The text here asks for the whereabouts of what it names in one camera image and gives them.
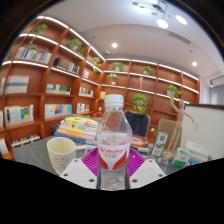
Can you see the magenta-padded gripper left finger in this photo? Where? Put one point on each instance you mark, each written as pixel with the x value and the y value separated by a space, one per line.
pixel 78 171

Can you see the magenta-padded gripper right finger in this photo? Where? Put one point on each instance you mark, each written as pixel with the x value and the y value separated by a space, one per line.
pixel 146 171

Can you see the clear plastic water bottle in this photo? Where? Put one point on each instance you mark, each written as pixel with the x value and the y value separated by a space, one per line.
pixel 114 140

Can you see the white paper cup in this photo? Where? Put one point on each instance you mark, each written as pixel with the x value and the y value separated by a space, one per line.
pixel 60 155

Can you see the tall green white carton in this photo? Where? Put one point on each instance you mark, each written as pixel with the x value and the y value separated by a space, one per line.
pixel 159 144

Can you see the small green white box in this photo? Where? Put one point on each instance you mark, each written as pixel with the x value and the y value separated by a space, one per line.
pixel 180 159

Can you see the stack of colourful books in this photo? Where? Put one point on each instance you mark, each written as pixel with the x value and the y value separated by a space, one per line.
pixel 78 128

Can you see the tan chair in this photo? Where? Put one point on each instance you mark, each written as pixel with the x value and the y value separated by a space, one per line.
pixel 165 128

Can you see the dark office chair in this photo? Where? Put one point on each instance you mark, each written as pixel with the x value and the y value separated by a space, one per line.
pixel 138 123

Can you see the white tissue pack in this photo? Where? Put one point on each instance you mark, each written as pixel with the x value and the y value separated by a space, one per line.
pixel 198 151

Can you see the wooden artist mannequin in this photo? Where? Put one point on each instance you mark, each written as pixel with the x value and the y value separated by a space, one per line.
pixel 179 123

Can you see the grey curtain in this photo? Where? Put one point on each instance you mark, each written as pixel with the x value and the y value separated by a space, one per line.
pixel 216 95

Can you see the recessed ceiling light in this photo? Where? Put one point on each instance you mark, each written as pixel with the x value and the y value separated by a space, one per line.
pixel 194 63
pixel 114 45

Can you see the ceiling air vent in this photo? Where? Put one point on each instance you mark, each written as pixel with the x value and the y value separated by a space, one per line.
pixel 179 37

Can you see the multi-bulb ceiling lamp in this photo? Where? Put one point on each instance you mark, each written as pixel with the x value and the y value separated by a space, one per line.
pixel 162 22

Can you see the white wall socket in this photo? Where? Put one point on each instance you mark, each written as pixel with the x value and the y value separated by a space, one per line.
pixel 196 125

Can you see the wooden wall shelf unit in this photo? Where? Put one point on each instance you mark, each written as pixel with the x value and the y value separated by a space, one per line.
pixel 50 90

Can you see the black track light rail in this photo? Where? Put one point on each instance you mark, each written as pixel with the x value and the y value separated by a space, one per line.
pixel 216 81

